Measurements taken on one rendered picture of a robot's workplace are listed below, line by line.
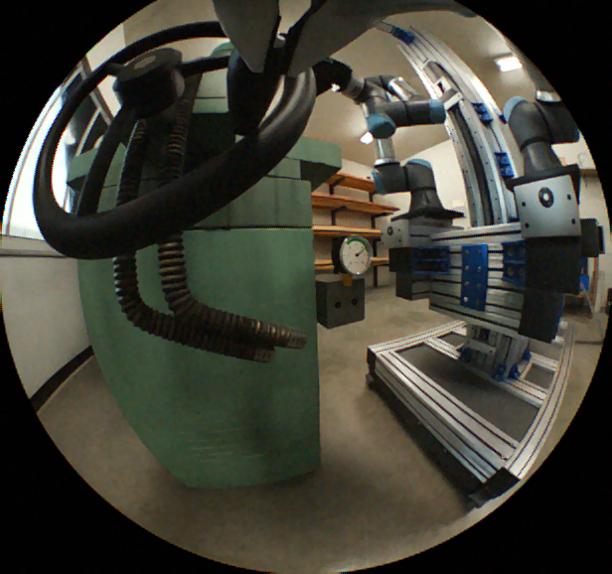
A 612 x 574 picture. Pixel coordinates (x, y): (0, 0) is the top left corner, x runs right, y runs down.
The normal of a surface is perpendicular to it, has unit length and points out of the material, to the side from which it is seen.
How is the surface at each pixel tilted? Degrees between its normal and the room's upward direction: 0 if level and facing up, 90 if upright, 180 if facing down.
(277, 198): 90
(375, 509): 0
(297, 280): 90
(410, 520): 0
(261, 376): 90
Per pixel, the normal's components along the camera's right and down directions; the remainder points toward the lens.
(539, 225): -0.99, 0.05
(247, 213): 0.39, 0.03
